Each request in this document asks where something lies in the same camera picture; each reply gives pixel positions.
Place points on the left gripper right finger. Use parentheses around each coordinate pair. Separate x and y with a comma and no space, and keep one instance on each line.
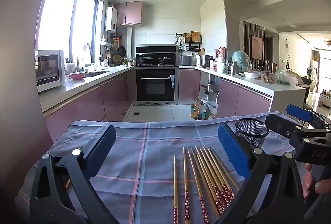
(283,200)

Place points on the steel stock pot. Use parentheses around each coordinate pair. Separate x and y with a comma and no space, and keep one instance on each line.
(205,60)

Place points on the blue plaid tablecloth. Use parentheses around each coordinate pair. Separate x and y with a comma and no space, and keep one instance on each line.
(135,181)

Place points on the black mesh utensil holder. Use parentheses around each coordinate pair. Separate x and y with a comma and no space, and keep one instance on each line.
(253,130)

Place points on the black range hood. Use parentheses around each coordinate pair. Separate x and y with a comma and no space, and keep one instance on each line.
(156,55)

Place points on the right hand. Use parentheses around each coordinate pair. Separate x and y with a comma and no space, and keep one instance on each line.
(321,187)

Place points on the bamboo chopstick red end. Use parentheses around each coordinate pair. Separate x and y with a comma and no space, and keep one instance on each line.
(217,168)
(216,178)
(175,192)
(233,183)
(221,205)
(207,184)
(186,188)
(201,197)

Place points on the cooking oil bottle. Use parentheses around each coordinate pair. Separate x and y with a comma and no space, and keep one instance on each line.
(198,110)

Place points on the black built-in oven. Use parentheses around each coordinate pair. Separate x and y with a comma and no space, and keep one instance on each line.
(156,85)

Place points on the pink wall cabinet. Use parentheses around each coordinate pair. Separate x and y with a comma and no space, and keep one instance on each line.
(129,13)

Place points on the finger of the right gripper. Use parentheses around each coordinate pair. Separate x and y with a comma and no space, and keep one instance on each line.
(314,119)
(311,145)

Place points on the white water heater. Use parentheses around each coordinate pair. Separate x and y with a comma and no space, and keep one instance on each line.
(111,20)

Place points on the pink bowl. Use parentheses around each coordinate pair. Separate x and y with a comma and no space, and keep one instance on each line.
(77,76)

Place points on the black wall shelf rack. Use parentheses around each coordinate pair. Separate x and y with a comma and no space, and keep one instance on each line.
(189,42)

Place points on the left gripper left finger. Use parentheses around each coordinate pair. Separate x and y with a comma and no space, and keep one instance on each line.
(61,190)

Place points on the white microwave oven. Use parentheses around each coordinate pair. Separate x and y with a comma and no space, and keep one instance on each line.
(49,69)

